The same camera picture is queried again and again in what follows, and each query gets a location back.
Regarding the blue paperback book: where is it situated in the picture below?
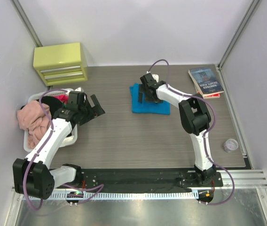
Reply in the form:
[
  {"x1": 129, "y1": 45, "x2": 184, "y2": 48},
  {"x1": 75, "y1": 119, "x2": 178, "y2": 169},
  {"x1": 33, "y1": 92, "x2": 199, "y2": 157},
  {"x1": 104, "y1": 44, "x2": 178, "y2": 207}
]
[{"x1": 188, "y1": 67, "x2": 224, "y2": 96}]

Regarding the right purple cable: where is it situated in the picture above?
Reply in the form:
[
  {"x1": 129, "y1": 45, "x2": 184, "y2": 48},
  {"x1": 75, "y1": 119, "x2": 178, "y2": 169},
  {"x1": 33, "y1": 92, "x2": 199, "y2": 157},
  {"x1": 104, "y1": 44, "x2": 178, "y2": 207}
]
[{"x1": 146, "y1": 59, "x2": 235, "y2": 207}]

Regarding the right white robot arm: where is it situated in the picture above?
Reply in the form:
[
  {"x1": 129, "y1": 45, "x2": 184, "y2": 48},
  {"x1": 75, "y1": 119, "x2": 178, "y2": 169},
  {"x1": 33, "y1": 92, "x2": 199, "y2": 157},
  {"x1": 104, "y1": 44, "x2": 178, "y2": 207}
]
[{"x1": 138, "y1": 72, "x2": 216, "y2": 185}]

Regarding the pink garment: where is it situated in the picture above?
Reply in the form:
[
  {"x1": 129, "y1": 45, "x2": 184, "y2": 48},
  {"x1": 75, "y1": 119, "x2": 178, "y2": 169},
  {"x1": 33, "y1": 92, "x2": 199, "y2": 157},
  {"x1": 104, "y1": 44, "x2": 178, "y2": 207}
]
[{"x1": 17, "y1": 100, "x2": 51, "y2": 149}]

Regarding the yellow green drawer cabinet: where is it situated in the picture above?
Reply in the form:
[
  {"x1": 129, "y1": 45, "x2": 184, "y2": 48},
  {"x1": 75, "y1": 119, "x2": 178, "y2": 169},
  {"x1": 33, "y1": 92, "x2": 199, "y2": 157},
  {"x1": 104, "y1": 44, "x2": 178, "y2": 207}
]
[{"x1": 33, "y1": 42, "x2": 88, "y2": 86}]

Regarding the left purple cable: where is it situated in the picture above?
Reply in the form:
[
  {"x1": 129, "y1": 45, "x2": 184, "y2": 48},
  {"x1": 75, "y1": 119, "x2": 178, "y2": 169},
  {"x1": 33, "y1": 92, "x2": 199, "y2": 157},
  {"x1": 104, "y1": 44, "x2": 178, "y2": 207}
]
[{"x1": 22, "y1": 89, "x2": 105, "y2": 211}]

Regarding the blue t shirt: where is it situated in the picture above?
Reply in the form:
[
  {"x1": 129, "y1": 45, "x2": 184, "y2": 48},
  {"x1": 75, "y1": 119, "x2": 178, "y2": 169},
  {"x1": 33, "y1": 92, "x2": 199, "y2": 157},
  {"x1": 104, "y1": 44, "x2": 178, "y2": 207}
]
[{"x1": 129, "y1": 83, "x2": 170, "y2": 115}]

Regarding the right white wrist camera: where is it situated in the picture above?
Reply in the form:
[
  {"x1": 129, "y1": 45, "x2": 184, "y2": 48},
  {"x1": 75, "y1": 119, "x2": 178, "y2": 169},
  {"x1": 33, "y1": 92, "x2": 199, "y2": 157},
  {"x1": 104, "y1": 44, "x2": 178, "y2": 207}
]
[{"x1": 147, "y1": 71, "x2": 159, "y2": 82}]

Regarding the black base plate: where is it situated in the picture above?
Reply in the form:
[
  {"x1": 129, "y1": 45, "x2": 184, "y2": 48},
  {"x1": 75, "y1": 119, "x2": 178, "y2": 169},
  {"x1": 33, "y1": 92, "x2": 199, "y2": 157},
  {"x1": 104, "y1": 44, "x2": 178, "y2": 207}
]
[{"x1": 69, "y1": 168, "x2": 223, "y2": 188}]

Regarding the magenta garment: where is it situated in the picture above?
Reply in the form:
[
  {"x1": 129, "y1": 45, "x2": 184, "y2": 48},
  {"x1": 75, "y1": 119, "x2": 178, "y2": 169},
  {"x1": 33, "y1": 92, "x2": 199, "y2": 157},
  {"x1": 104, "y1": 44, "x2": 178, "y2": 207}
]
[{"x1": 54, "y1": 94, "x2": 69, "y2": 103}]

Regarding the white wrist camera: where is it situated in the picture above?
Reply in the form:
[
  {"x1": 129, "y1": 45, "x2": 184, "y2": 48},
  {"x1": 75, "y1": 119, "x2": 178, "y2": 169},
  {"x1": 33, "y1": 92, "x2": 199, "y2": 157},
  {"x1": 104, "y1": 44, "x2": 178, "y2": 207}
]
[
  {"x1": 74, "y1": 87, "x2": 84, "y2": 93},
  {"x1": 147, "y1": 71, "x2": 159, "y2": 82}
]

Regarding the aluminium frame rail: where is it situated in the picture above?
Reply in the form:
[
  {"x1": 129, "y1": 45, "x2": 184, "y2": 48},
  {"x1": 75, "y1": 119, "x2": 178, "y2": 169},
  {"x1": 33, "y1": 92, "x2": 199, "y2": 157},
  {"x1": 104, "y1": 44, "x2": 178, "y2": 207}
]
[{"x1": 11, "y1": 170, "x2": 267, "y2": 192}]

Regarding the white laundry basket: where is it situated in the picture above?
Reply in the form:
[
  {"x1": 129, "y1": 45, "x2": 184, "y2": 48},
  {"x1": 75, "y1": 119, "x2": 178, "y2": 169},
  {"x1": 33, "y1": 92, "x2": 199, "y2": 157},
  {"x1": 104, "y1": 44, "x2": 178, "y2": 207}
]
[{"x1": 23, "y1": 88, "x2": 78, "y2": 152}]

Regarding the purple cable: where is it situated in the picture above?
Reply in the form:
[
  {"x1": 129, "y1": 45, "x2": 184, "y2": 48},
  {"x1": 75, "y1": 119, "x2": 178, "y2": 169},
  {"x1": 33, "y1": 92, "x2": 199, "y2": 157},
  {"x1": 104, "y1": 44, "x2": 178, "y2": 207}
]
[
  {"x1": 146, "y1": 59, "x2": 235, "y2": 207},
  {"x1": 22, "y1": 89, "x2": 105, "y2": 211}
]

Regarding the slotted cable duct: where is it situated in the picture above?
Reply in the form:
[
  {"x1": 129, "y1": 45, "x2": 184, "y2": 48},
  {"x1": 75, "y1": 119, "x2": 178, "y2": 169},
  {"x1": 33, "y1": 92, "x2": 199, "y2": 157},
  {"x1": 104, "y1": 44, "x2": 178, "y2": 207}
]
[{"x1": 48, "y1": 190, "x2": 199, "y2": 201}]

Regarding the white garment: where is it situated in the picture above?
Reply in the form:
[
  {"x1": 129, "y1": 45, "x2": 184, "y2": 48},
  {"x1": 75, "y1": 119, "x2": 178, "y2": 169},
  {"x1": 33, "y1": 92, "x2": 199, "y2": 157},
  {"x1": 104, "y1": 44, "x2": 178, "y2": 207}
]
[{"x1": 62, "y1": 136, "x2": 77, "y2": 146}]

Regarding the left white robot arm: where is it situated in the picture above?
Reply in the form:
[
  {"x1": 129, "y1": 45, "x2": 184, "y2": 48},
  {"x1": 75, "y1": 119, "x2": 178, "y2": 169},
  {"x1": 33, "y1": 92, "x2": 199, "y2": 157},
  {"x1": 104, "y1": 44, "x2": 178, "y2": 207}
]
[{"x1": 13, "y1": 91, "x2": 105, "y2": 200}]

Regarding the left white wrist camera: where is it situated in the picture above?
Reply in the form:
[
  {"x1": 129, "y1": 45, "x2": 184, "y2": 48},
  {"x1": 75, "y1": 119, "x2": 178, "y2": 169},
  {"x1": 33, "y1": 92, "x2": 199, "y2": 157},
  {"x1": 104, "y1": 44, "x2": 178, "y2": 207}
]
[{"x1": 74, "y1": 87, "x2": 84, "y2": 93}]

